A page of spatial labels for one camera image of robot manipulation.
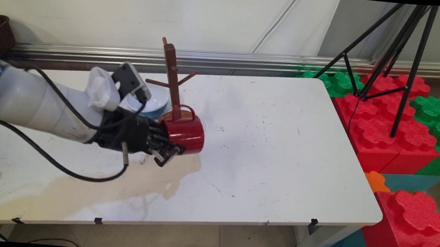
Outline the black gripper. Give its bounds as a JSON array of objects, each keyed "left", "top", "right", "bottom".
[{"left": 93, "top": 105, "right": 189, "bottom": 169}]

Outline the red mug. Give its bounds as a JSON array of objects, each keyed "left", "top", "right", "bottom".
[{"left": 157, "top": 103, "right": 207, "bottom": 157}]

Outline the brown wooden mug tree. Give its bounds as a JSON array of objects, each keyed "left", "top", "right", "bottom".
[{"left": 143, "top": 36, "right": 203, "bottom": 123}]

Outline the blue white bowl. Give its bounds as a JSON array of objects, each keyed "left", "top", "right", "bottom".
[{"left": 125, "top": 82, "right": 171, "bottom": 121}]

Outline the white table leg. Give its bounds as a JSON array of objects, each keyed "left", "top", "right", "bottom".
[{"left": 293, "top": 221, "right": 365, "bottom": 247}]

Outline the dark brown woven basket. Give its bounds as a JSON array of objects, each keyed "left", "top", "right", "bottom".
[{"left": 0, "top": 14, "right": 19, "bottom": 60}]

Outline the orange foam block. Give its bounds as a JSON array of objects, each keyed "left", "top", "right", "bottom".
[{"left": 364, "top": 170, "right": 394, "bottom": 194}]

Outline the black tripod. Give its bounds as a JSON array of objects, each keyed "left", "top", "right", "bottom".
[{"left": 310, "top": 0, "right": 440, "bottom": 141}]

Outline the teal foam block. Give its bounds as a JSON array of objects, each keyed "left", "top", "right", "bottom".
[{"left": 380, "top": 172, "right": 440, "bottom": 196}]

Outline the large red foam block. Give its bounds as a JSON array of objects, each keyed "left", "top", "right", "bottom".
[{"left": 360, "top": 187, "right": 440, "bottom": 247}]

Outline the black white wrist camera box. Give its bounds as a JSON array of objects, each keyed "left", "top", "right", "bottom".
[{"left": 109, "top": 61, "right": 155, "bottom": 105}]

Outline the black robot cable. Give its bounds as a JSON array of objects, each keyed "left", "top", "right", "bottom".
[{"left": 0, "top": 63, "right": 149, "bottom": 186}]

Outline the silver metal wall rail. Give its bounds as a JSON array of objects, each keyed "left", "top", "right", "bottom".
[{"left": 5, "top": 33, "right": 440, "bottom": 93}]

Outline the black floor cable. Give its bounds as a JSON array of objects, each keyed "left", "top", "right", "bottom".
[{"left": 26, "top": 236, "right": 80, "bottom": 247}]

